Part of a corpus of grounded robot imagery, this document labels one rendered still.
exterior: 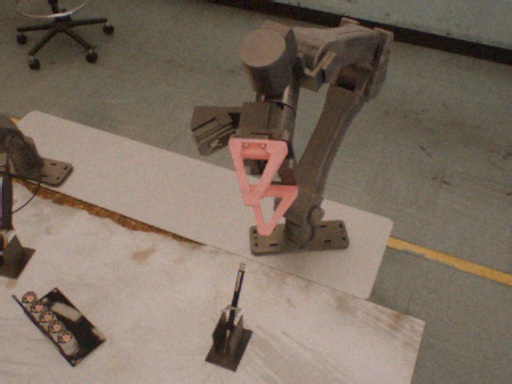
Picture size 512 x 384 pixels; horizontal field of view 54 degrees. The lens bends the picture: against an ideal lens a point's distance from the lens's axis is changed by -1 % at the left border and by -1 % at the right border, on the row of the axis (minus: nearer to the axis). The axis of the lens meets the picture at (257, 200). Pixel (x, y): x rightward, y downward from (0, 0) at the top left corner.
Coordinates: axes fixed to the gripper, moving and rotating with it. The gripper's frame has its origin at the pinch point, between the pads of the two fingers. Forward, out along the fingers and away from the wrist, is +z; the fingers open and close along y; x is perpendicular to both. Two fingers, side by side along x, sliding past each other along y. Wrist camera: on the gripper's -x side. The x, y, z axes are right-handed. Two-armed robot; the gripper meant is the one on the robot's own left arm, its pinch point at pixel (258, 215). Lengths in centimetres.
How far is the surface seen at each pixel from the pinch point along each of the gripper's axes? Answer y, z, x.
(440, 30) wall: -184, -193, 46
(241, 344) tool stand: -32.9, 11.7, -7.2
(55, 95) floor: -143, -115, -152
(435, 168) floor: -157, -90, 41
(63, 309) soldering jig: -29, 10, -40
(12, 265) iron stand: -28, 3, -54
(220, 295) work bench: -35.8, 2.9, -13.4
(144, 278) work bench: -34.4, 1.5, -28.7
